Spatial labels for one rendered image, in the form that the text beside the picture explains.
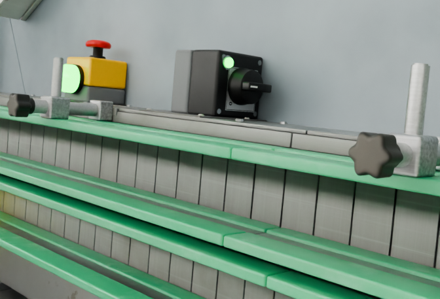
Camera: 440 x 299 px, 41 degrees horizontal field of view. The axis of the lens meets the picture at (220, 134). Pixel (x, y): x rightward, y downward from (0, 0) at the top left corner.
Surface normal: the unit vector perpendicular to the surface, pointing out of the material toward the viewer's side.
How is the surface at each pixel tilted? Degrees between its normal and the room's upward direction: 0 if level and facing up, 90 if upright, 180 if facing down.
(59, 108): 90
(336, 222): 0
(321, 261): 90
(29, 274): 0
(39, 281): 0
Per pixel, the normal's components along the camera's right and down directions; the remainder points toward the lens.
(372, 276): 0.09, -0.99
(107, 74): 0.70, 0.10
